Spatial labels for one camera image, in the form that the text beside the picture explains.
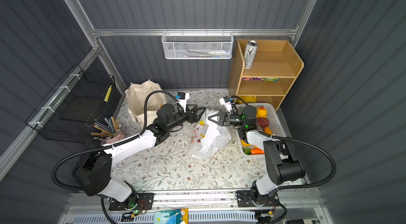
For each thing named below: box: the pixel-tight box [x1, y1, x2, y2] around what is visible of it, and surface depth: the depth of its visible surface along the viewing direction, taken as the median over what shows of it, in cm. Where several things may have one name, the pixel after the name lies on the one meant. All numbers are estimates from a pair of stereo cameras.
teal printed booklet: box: [153, 208, 189, 224], surface depth 71 cm
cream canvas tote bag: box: [124, 79, 168, 130], surface depth 94 cm
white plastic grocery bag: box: [188, 109, 232, 160], surface depth 79 cm
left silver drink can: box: [244, 40, 258, 70], surface depth 81 cm
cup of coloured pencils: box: [90, 116, 125, 146], surface depth 88 cm
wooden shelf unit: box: [228, 39, 304, 112], surface depth 93 cm
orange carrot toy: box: [250, 147, 265, 155], surface depth 86 cm
